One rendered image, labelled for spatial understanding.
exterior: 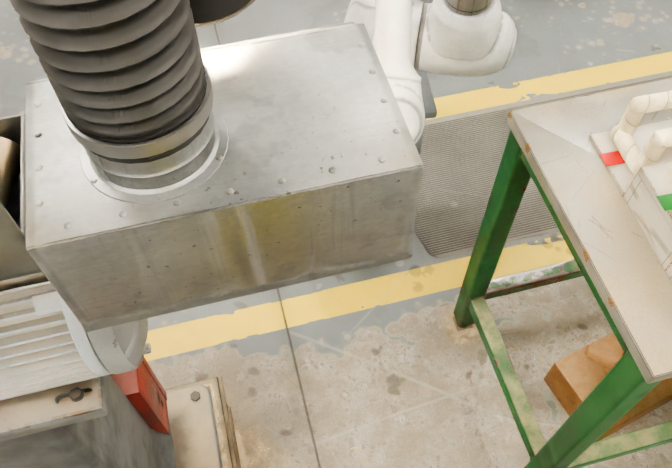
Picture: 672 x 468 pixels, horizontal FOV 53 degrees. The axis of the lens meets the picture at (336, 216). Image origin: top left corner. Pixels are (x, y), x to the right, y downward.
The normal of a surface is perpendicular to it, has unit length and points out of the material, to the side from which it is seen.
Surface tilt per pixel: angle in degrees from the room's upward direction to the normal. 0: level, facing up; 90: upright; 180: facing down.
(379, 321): 0
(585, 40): 0
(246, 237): 90
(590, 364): 0
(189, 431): 24
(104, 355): 81
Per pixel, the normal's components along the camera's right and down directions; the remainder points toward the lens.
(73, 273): 0.25, 0.80
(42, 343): -0.07, -0.76
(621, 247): 0.00, -0.56
